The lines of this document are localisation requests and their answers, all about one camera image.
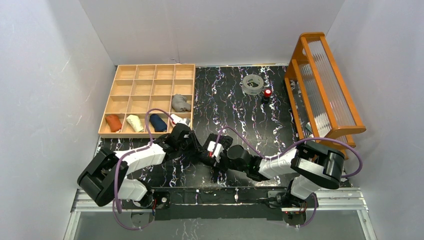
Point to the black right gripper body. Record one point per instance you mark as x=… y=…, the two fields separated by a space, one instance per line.
x=237 y=158

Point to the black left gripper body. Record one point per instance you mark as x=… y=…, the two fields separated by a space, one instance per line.
x=185 y=126

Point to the black striped underwear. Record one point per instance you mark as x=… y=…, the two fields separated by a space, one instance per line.
x=226 y=141

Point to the grey beige underwear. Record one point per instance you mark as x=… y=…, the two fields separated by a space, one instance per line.
x=179 y=103

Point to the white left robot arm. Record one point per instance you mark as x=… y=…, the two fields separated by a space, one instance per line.
x=105 y=179

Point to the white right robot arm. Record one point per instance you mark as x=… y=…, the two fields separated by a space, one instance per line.
x=318 y=166

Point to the rolled white underwear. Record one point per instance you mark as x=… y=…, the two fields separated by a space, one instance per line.
x=175 y=119

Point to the rolled blue underwear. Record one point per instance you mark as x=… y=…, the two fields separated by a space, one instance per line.
x=159 y=125

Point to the rolled cream underwear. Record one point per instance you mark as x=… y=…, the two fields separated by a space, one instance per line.
x=135 y=122

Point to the clear tape roll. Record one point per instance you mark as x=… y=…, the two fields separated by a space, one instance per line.
x=252 y=84

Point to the rolled orange underwear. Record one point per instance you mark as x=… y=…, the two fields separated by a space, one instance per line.
x=113 y=122

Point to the wooden compartment tray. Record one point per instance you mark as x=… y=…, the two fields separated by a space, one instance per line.
x=146 y=89

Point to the red small cap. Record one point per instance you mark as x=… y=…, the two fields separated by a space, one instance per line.
x=267 y=93

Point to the orange wooden rack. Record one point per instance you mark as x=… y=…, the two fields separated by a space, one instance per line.
x=320 y=100

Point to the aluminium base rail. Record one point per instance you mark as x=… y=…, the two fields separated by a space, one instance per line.
x=224 y=213

